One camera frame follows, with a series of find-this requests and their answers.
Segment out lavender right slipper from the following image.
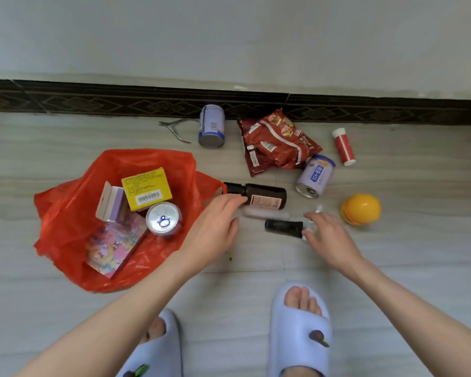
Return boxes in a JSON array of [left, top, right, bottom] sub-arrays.
[[267, 282, 333, 377]]

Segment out lavender drink can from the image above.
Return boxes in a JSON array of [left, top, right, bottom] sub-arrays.
[[145, 201, 183, 237]]

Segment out yellow egg shaped capsule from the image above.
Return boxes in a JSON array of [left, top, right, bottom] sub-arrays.
[[339, 193, 382, 226]]

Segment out red plastic bag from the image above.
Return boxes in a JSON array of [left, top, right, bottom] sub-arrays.
[[33, 148, 228, 293]]

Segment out black slab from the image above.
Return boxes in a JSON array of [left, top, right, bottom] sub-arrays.
[[264, 218, 304, 239]]

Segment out person's left hand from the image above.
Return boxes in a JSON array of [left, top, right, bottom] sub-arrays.
[[180, 193, 248, 271]]

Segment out lavender slipper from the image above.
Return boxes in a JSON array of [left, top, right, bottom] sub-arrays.
[[267, 282, 333, 377], [116, 308, 183, 377]]

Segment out red pink packet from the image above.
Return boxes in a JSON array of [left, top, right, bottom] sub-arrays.
[[85, 212, 148, 279]]

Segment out person's right forearm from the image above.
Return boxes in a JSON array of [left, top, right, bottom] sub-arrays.
[[347, 257, 471, 377]]

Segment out person's left forearm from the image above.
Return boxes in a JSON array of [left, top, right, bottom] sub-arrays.
[[15, 249, 199, 377]]

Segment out red snack bag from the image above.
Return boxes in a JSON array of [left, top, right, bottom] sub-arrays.
[[237, 108, 323, 178]]

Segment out blue white can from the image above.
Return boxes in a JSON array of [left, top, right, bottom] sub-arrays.
[[295, 154, 337, 199], [198, 104, 226, 149]]

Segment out person's right hand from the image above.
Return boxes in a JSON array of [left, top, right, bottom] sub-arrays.
[[301, 212, 364, 279]]

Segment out brown bottle black cap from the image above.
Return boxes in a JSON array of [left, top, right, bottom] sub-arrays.
[[222, 182, 287, 210]]

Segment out purple packet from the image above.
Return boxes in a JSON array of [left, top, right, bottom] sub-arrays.
[[95, 181, 130, 224]]

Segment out person's right foot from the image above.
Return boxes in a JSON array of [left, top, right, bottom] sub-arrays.
[[282, 286, 323, 377]]

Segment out white box yellow edge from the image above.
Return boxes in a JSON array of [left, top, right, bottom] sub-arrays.
[[120, 167, 173, 212]]

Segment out small red bottle white cap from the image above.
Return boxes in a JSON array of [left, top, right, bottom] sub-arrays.
[[331, 127, 357, 167]]

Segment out lavender left slipper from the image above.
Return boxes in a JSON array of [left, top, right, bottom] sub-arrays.
[[116, 308, 183, 377]]

